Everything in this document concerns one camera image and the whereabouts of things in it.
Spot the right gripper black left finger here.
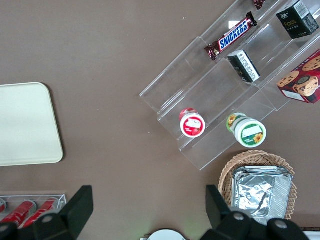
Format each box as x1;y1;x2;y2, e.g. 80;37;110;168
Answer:
0;185;94;240

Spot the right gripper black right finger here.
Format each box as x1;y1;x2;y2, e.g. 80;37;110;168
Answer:
199;184;309;240

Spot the light wicker basket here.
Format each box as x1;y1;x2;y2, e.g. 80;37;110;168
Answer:
218;149;298;221

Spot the cream plastic tray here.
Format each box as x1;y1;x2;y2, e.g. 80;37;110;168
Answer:
0;81;64;167

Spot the clear acrylic bottle rack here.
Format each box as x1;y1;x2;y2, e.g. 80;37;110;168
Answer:
0;192;68;230

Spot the aluminium foil container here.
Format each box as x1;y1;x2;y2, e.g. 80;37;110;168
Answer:
231;165;294;227

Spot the red yogurt cup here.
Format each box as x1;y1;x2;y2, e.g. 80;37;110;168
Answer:
178;107;207;138

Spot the white snack bin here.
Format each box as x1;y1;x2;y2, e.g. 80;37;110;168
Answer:
298;226;320;240

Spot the clear acrylic stepped shelf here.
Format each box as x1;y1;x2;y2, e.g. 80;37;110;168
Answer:
139;0;320;172

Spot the black Face carton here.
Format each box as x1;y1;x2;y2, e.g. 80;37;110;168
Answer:
226;49;261;84
275;0;320;40

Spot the red cookie box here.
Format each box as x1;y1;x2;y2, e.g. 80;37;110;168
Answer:
276;48;320;105

